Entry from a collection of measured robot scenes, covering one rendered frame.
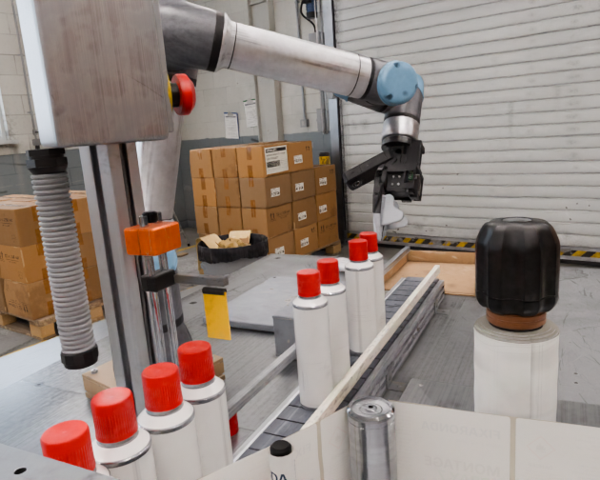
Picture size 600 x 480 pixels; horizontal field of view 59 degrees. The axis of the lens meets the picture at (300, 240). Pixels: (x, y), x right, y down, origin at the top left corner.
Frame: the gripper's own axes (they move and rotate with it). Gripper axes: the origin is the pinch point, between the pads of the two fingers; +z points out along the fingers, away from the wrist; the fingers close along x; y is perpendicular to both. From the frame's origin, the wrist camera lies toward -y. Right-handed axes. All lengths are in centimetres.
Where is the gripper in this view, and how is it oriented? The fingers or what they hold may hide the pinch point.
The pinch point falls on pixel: (377, 234)
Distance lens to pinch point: 108.0
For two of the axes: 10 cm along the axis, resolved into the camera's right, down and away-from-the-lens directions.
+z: -1.6, 9.5, -2.5
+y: 9.0, 0.4, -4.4
